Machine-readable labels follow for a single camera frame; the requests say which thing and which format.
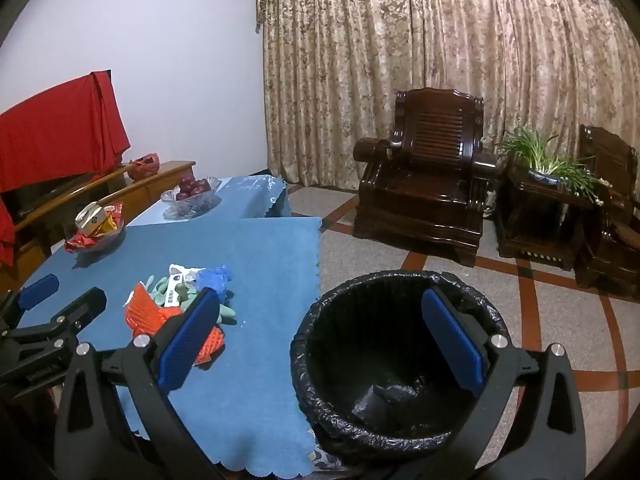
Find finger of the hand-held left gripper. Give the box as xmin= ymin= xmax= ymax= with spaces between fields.
xmin=0 ymin=287 xmax=108 ymax=361
xmin=0 ymin=274 xmax=61 ymax=333

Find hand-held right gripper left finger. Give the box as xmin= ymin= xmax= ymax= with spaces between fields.
xmin=54 ymin=287 xmax=223 ymax=480

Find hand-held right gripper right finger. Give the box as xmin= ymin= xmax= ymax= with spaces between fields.
xmin=421 ymin=287 xmax=587 ymax=480

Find red foam net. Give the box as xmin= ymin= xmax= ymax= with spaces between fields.
xmin=192 ymin=325 xmax=225 ymax=365

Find green rubber glove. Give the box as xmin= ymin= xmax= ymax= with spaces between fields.
xmin=140 ymin=275 xmax=198 ymax=311
xmin=217 ymin=290 xmax=238 ymax=326

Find white blue printed carton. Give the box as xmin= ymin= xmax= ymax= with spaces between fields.
xmin=162 ymin=264 xmax=206 ymax=306

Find blue plastic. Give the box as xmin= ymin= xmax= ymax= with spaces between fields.
xmin=195 ymin=265 xmax=233 ymax=293

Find trash bin with black bag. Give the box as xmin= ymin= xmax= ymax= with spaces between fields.
xmin=290 ymin=270 xmax=511 ymax=466

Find red snack packets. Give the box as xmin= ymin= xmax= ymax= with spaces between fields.
xmin=65 ymin=202 xmax=126 ymax=253

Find glass snack bowl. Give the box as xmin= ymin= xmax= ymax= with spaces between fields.
xmin=65 ymin=210 xmax=126 ymax=256

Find white and gold carton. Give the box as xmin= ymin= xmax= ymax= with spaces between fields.
xmin=75 ymin=202 xmax=113 ymax=236

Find black television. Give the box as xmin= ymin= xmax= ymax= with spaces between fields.
xmin=0 ymin=175 xmax=101 ymax=226

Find blue scalloped tablecloth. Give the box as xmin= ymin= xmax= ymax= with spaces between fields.
xmin=10 ymin=216 xmax=323 ymax=477

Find glass fruit bowl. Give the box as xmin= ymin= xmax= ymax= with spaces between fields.
xmin=160 ymin=177 xmax=223 ymax=220

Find wooden cabinet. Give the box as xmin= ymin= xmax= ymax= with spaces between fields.
xmin=0 ymin=160 xmax=197 ymax=291

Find dark wooden armchair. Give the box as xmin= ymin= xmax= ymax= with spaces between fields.
xmin=575 ymin=125 xmax=640 ymax=303
xmin=352 ymin=87 xmax=500 ymax=267

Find dark wooden side table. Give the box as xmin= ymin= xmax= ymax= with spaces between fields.
xmin=495 ymin=160 xmax=608 ymax=271

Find light blue tablecloth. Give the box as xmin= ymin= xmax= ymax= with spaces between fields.
xmin=127 ymin=175 xmax=292 ymax=228

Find heap of red apples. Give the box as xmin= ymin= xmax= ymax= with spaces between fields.
xmin=176 ymin=174 xmax=213 ymax=201

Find red cloth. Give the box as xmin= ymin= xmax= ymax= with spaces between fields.
xmin=0 ymin=71 xmax=132 ymax=266

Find grey floral tablecloth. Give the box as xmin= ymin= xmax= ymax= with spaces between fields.
xmin=307 ymin=450 xmax=351 ymax=472

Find potted green plant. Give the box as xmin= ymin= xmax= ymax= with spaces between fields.
xmin=497 ymin=125 xmax=608 ymax=206

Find beige patterned curtain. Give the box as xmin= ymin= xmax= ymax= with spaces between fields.
xmin=255 ymin=0 xmax=640 ymax=201

